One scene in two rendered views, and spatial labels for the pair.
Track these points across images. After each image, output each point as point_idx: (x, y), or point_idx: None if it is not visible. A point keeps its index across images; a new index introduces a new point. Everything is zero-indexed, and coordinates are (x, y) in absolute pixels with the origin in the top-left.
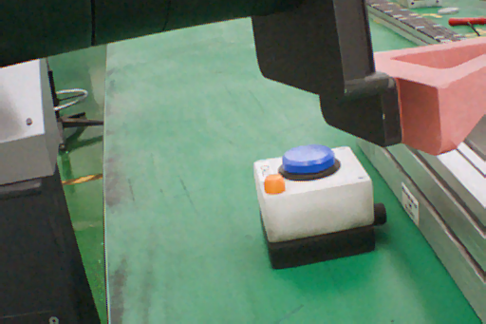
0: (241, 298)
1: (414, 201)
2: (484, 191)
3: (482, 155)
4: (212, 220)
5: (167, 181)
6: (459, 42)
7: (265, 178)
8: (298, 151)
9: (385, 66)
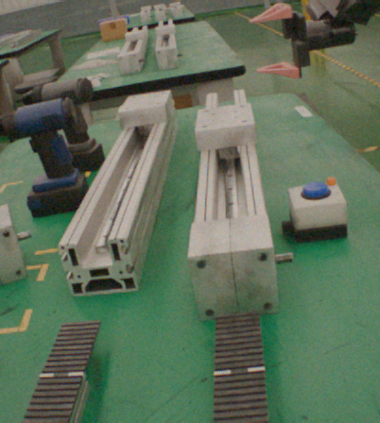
0: (349, 204)
1: None
2: (252, 153)
3: (227, 199)
4: (378, 243)
5: None
6: (273, 69)
7: (336, 190)
8: (319, 186)
9: (289, 66)
